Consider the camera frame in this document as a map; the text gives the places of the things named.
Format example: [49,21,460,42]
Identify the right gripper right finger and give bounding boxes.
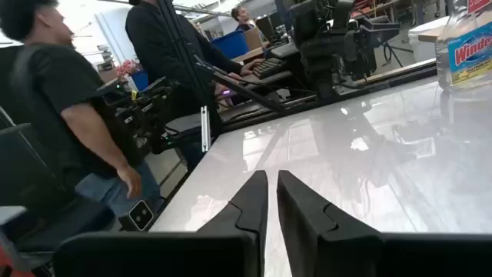
[276,170,492,277]

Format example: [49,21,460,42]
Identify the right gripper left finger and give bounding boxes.
[53,170,269,277]

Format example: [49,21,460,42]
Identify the white box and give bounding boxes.
[407,15,450,63]

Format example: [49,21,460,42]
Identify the clear spray bottle red trigger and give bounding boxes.
[434,0,492,93]

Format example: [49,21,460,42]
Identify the black keyboard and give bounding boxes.
[251,56,288,81]

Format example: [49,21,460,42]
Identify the cardboard box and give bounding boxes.
[243,27,265,51]

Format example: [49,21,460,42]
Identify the wooden bench grey metal legs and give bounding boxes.
[231,46,266,65]

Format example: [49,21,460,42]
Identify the person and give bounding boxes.
[125,0,266,172]
[0,0,162,219]
[230,5,257,32]

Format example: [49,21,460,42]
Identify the black office chair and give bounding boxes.
[0,105,116,270]

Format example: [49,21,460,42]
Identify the red and pink flowers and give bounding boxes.
[115,58,142,79]

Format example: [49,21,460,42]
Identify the black equipment with cables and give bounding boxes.
[96,75,184,157]

